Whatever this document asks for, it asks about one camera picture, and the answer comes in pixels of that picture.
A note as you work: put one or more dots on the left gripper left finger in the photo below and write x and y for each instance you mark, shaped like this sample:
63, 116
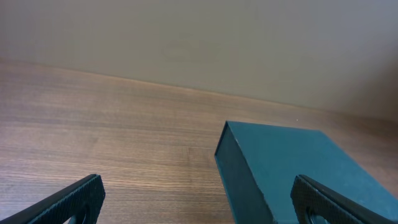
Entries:
80, 202

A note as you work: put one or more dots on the dark green box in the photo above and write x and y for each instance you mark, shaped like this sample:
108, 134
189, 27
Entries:
258, 164

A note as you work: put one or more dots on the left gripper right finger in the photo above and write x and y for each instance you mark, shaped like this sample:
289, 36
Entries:
315, 203

